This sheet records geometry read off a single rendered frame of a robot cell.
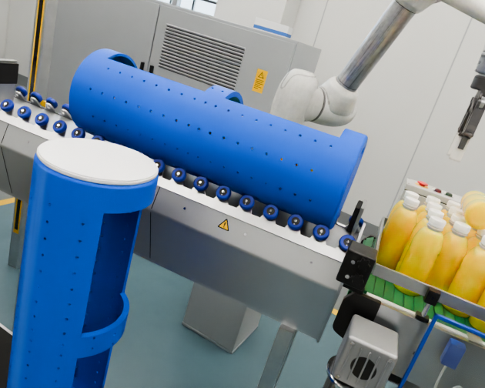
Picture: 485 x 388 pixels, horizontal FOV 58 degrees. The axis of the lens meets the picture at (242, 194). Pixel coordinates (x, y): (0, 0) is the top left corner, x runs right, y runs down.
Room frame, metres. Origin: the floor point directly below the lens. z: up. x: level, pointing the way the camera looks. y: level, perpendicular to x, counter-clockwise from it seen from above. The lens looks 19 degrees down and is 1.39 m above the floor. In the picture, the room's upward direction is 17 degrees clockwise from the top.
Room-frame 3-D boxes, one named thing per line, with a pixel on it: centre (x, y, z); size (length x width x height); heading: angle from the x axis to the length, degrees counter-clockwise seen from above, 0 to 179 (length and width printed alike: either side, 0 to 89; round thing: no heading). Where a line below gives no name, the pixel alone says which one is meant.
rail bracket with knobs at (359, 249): (0.99, -0.32, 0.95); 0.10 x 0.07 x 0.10; 164
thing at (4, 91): (1.55, 0.95, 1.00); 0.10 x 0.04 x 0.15; 164
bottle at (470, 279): (1.02, -0.61, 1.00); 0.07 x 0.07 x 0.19
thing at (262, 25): (3.19, 0.12, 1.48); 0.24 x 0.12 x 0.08; 76
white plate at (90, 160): (0.98, 0.35, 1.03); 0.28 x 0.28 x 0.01
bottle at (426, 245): (1.05, -0.48, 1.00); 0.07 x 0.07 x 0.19
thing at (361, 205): (1.19, -0.33, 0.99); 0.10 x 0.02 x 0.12; 164
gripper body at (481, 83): (1.27, -0.55, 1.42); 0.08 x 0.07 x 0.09; 165
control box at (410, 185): (1.42, -0.61, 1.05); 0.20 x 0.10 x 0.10; 74
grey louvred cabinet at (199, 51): (3.52, 0.84, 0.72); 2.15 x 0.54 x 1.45; 68
